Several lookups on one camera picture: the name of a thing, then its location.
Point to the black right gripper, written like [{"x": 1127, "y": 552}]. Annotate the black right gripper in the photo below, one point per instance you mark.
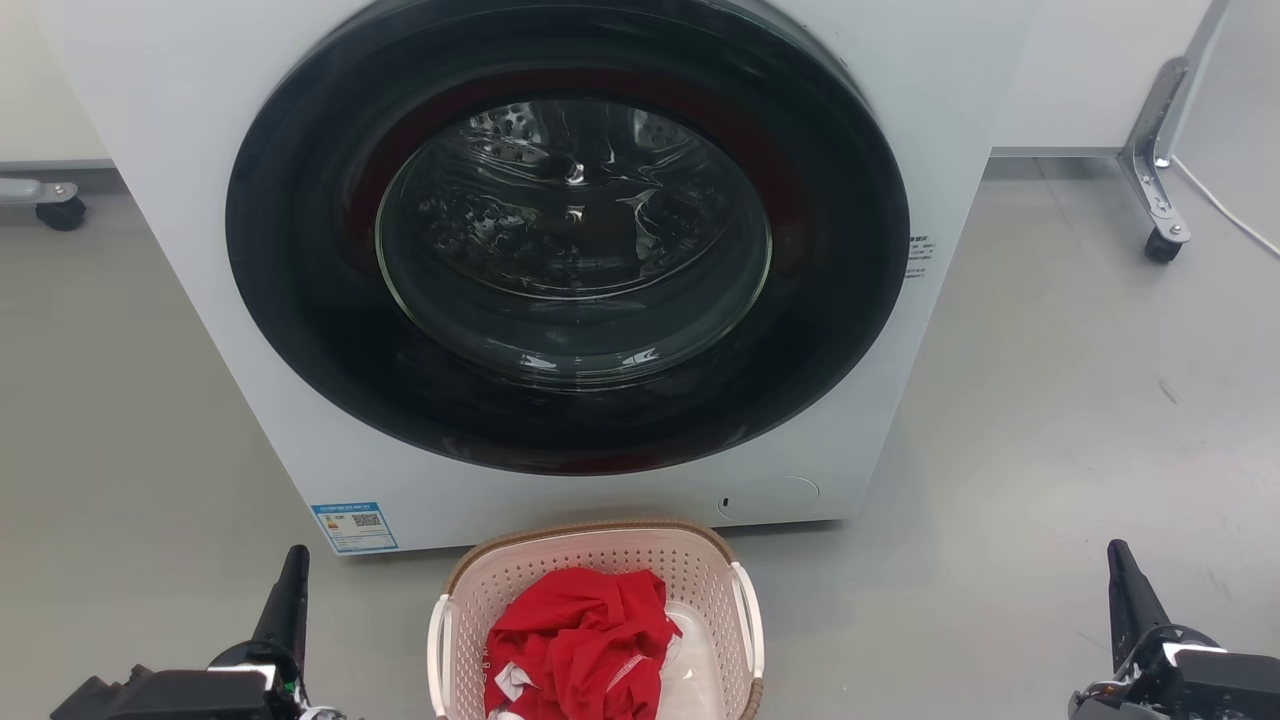
[{"x": 1200, "y": 690}]

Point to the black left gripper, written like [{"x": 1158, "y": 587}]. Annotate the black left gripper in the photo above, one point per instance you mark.
[{"x": 200, "y": 695}]

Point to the beige perforated plastic laundry basket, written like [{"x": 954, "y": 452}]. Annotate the beige perforated plastic laundry basket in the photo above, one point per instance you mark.
[{"x": 600, "y": 552}]

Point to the blue energy label sticker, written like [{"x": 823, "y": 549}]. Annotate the blue energy label sticker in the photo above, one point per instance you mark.
[{"x": 355, "y": 526}]

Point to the red garment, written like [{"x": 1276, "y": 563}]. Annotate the red garment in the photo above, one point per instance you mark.
[{"x": 580, "y": 640}]

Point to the round black washer door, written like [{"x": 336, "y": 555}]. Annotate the round black washer door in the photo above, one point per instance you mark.
[{"x": 300, "y": 300}]

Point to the white front-load washing machine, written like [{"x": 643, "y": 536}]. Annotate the white front-load washing machine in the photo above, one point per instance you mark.
[{"x": 190, "y": 200}]

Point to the silver frame leg, black caster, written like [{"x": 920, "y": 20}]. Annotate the silver frame leg, black caster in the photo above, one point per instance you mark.
[{"x": 1155, "y": 150}]

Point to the grey frame leg, black caster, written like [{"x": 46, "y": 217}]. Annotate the grey frame leg, black caster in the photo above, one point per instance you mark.
[{"x": 45, "y": 197}]

